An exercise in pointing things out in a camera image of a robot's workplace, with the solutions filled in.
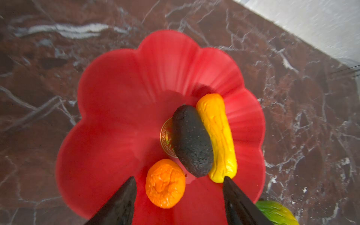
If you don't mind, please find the dark fake avocado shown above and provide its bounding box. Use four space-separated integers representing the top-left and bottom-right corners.
172 105 214 178

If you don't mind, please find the red flower-shaped fruit bowl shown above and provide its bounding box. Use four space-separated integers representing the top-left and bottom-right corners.
55 30 265 225

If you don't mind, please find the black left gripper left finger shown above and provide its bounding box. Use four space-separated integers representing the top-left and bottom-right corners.
85 176 137 225

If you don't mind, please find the orange fake tangerine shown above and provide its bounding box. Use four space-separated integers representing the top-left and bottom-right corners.
145 159 186 209

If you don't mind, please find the green yellow fake mango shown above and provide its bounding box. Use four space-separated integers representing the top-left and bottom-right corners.
256 201 299 225

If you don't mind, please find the yellow fake banana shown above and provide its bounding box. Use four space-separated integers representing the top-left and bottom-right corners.
196 94 238 183

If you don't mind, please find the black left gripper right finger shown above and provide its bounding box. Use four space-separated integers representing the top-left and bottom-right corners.
223 176 273 225

